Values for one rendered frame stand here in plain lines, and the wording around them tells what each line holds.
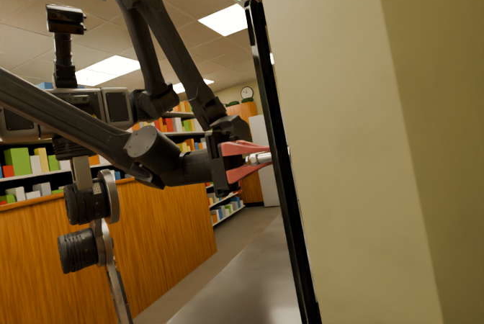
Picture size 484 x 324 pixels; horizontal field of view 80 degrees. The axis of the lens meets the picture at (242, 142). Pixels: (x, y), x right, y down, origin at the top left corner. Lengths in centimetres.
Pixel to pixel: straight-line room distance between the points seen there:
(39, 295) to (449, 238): 227
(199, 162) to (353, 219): 25
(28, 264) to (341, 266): 213
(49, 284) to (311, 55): 226
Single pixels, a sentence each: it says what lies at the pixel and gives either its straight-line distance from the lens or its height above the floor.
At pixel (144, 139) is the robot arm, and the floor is 126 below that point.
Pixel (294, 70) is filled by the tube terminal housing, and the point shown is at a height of 129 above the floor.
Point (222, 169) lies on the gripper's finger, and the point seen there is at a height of 119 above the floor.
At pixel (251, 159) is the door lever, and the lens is 38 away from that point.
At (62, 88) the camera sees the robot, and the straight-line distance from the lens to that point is 118.
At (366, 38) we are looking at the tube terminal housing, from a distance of 31.
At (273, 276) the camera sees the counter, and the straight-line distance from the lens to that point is 67.
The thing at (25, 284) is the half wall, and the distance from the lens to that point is 233.
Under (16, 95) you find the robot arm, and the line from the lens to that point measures 55.
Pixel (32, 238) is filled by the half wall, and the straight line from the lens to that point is 231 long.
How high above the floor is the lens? 122
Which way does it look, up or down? 1 degrees up
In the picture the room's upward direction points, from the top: 10 degrees counter-clockwise
